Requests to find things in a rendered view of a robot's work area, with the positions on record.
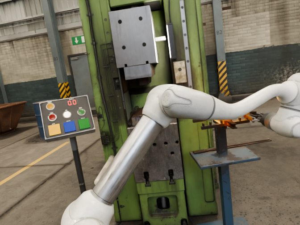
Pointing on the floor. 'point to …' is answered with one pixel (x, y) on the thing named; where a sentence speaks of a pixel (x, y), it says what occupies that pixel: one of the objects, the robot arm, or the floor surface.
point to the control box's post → (77, 163)
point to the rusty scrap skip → (10, 116)
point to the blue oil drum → (39, 117)
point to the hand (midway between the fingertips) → (251, 114)
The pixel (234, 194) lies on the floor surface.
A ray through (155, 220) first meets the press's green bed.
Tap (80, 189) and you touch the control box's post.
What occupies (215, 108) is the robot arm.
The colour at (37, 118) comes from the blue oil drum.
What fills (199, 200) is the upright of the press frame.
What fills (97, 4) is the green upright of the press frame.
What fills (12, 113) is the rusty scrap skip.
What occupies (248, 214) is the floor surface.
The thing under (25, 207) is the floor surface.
